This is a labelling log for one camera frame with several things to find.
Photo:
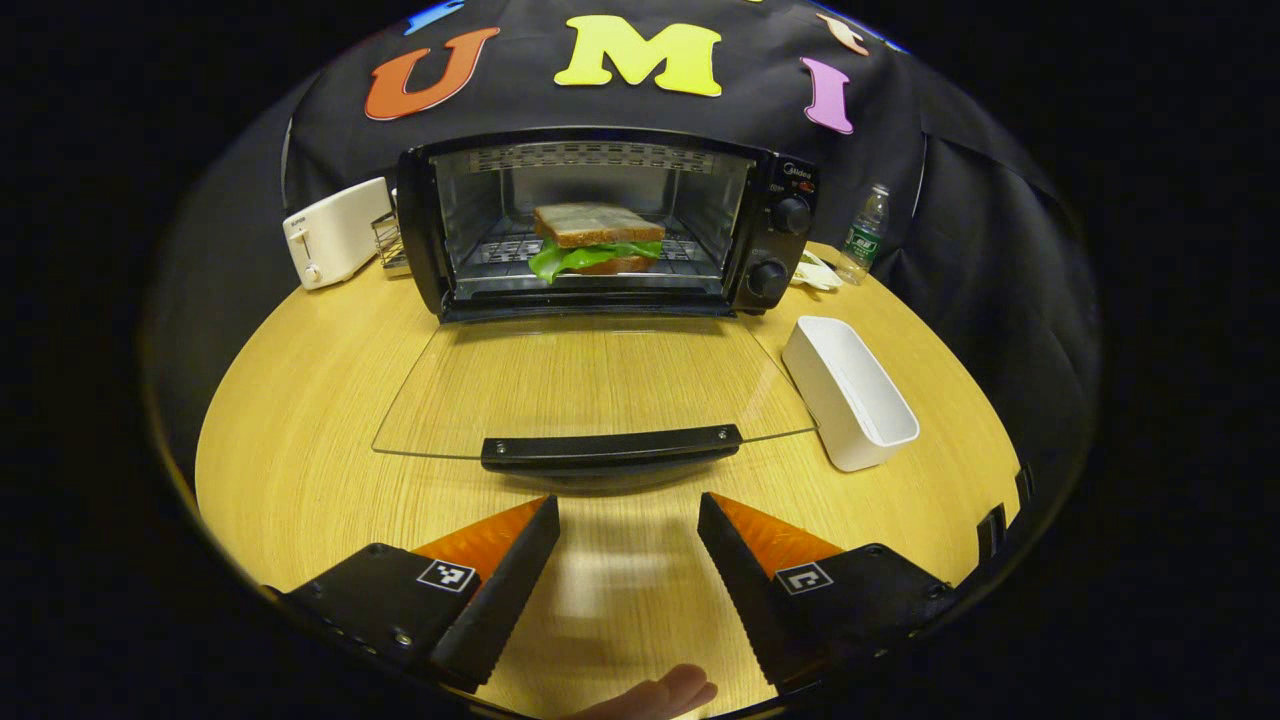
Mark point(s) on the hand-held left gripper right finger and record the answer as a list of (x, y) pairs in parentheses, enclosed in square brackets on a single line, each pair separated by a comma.
[(745, 590)]

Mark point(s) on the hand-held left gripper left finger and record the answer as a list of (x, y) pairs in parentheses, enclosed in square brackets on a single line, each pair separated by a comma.
[(505, 600)]

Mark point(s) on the lettuce bread sandwich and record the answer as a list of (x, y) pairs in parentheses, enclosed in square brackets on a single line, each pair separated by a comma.
[(598, 228)]

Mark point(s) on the white toaster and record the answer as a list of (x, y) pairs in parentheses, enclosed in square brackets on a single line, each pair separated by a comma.
[(335, 235)]

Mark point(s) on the black electric oven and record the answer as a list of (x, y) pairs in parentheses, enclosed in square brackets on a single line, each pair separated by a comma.
[(775, 250)]

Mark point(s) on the black table edge clip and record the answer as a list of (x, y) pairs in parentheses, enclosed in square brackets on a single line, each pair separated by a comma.
[(1025, 485), (991, 532)]

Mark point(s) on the clear plastic water bottle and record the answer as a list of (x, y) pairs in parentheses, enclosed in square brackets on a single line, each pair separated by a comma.
[(864, 240)]

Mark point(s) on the white rectangular tray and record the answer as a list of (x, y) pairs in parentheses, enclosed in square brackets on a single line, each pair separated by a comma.
[(850, 400)]

